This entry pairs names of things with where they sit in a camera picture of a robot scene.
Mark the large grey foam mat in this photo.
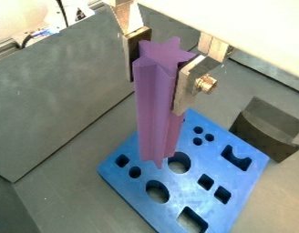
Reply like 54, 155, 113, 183
0, 10, 132, 182

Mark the dark grey foam block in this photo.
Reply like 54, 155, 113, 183
228, 96, 299, 163

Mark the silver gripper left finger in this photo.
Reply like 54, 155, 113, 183
109, 0, 152, 82

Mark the purple star-shaped peg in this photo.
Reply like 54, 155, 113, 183
132, 36, 195, 168

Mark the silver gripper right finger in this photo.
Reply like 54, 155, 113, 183
171, 32, 234, 116

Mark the aluminium frame rail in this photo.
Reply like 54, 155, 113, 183
0, 0, 104, 57

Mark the blue shape-sorting board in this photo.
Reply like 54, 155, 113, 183
97, 109, 268, 233

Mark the black cable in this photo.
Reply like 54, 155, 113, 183
20, 0, 72, 49

